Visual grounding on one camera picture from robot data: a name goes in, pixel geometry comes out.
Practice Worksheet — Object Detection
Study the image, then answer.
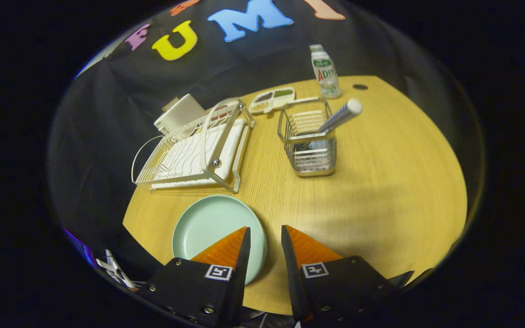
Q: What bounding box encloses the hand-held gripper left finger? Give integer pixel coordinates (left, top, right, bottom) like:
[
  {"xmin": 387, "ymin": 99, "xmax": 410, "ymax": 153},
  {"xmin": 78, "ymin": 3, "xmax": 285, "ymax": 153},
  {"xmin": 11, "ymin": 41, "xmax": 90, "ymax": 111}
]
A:
[{"xmin": 137, "ymin": 226, "xmax": 252, "ymax": 328}]

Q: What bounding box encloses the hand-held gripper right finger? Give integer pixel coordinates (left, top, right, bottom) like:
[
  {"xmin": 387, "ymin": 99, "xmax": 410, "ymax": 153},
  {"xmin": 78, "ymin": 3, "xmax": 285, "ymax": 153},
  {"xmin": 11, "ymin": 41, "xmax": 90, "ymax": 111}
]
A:
[{"xmin": 281, "ymin": 225, "xmax": 416, "ymax": 328}]

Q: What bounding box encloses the pale green plate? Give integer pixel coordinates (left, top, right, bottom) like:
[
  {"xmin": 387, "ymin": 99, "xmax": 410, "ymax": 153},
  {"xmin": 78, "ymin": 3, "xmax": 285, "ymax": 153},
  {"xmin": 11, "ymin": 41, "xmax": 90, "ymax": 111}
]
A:
[{"xmin": 172, "ymin": 195, "xmax": 268, "ymax": 286}]

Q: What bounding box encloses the metal wire basket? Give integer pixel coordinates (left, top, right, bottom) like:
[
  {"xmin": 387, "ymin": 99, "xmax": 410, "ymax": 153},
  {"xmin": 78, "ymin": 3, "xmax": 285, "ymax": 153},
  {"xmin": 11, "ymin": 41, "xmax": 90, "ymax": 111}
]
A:
[{"xmin": 277, "ymin": 97, "xmax": 338, "ymax": 177}]

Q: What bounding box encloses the white wire dish rack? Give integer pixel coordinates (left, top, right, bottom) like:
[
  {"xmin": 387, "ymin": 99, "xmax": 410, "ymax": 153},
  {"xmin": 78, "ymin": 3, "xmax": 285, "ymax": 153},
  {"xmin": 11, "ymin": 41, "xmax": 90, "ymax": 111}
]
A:
[{"xmin": 131, "ymin": 97, "xmax": 255, "ymax": 194}]

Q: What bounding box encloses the spoon with white-tipped handle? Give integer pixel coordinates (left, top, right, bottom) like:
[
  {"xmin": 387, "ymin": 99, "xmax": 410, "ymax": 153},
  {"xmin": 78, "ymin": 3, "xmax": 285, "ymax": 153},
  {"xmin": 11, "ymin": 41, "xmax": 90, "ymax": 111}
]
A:
[{"xmin": 299, "ymin": 98, "xmax": 363, "ymax": 151}]

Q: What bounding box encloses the white plastic drip tray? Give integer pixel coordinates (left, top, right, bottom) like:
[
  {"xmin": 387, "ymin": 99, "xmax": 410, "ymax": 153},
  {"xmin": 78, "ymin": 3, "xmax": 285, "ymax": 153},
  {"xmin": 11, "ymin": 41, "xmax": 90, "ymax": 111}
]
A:
[{"xmin": 151, "ymin": 119, "xmax": 249, "ymax": 190}]

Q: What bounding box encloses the white toaster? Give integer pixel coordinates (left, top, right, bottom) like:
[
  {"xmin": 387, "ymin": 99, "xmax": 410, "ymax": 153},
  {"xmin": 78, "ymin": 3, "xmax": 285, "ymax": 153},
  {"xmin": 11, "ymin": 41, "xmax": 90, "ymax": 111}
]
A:
[{"xmin": 154, "ymin": 93, "xmax": 206, "ymax": 136}]

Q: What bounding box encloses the white divided tray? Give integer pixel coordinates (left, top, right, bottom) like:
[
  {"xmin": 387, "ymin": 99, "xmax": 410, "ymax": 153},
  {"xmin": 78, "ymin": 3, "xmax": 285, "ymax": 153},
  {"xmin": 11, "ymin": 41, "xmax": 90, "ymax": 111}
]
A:
[{"xmin": 248, "ymin": 87, "xmax": 296, "ymax": 114}]

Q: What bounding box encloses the white drink bottle green label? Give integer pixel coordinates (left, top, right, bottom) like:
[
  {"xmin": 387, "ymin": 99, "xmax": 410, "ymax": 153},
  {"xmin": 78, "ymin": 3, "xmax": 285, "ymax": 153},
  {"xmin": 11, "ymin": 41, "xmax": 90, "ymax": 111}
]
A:
[{"xmin": 309, "ymin": 44, "xmax": 342, "ymax": 99}]

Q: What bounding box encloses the black backdrop cloth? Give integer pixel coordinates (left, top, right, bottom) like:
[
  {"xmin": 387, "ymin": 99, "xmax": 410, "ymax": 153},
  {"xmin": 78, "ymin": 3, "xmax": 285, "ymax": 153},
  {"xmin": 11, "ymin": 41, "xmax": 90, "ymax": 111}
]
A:
[{"xmin": 46, "ymin": 0, "xmax": 486, "ymax": 292}]

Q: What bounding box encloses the white metal frame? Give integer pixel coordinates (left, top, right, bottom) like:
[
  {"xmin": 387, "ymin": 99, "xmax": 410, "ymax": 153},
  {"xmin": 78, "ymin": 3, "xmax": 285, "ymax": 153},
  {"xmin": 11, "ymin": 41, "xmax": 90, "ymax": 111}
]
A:
[{"xmin": 95, "ymin": 249, "xmax": 138, "ymax": 291}]

